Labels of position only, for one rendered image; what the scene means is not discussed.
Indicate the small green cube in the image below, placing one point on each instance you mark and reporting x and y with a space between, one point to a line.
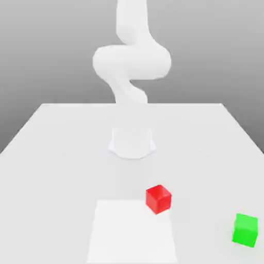
245 231

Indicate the small red cube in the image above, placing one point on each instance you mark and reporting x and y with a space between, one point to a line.
158 199

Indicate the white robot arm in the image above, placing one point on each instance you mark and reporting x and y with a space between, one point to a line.
132 61

